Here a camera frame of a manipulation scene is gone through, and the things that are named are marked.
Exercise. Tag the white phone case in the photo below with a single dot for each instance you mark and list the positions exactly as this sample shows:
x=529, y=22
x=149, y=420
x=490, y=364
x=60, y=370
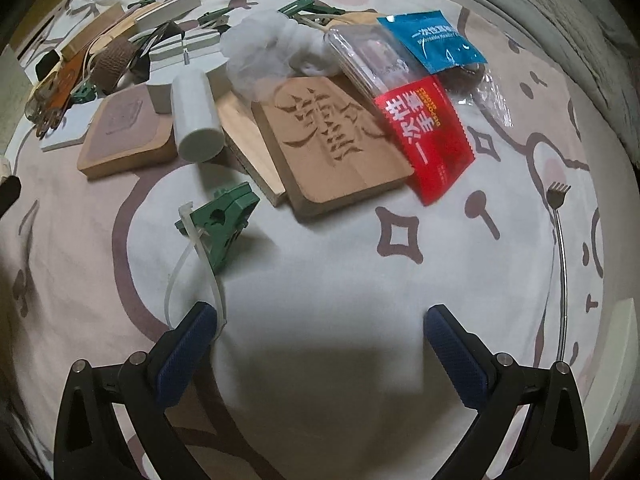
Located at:
x=73, y=128

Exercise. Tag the green clothespin with tie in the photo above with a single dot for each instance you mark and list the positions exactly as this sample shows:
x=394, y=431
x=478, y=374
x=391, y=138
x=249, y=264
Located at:
x=211, y=231

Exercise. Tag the carved wooden plaque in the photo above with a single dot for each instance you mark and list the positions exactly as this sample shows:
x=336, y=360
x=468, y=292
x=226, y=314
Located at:
x=329, y=149

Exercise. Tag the metal telescopic back scratcher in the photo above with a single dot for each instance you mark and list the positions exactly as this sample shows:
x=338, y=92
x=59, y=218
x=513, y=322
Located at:
x=555, y=196

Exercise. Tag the white shoe box right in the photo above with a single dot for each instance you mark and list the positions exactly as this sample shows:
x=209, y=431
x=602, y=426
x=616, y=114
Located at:
x=604, y=404

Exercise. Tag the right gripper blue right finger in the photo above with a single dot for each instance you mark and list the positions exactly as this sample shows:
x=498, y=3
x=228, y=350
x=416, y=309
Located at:
x=553, y=442

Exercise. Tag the white handheld fan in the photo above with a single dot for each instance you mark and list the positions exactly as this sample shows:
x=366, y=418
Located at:
x=180, y=84

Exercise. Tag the cartoon bear patterned blanket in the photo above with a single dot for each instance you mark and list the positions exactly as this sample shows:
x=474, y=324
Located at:
x=321, y=371

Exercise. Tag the blue mask packet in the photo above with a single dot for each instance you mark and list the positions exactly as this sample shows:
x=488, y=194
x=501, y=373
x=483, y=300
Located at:
x=436, y=44

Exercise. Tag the oval wooden box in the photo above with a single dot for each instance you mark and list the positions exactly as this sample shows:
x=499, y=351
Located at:
x=92, y=30

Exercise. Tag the black hexagonal box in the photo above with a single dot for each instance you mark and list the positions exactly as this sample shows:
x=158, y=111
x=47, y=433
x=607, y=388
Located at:
x=46, y=64

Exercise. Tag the brown leather card holder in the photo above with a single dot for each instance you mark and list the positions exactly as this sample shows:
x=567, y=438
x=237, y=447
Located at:
x=54, y=91

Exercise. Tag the white fluffy pompom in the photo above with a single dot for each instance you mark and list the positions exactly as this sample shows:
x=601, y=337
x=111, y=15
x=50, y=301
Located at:
x=267, y=48

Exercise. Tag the white rectangular bar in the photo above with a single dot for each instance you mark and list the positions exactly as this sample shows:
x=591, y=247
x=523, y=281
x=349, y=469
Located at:
x=166, y=11

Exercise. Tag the red glove packet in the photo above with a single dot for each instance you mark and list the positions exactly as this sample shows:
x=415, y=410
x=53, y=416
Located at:
x=430, y=134

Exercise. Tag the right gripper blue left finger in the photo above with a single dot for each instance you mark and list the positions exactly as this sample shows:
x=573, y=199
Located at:
x=89, y=443

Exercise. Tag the brown tape roll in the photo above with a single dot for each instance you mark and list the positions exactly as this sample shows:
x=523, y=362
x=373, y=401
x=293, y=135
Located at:
x=111, y=64

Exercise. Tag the flat oval wooden lid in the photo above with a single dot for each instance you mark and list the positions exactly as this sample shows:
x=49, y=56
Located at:
x=126, y=27

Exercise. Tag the clear plastic case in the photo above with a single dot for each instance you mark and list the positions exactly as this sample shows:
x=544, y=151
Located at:
x=372, y=58

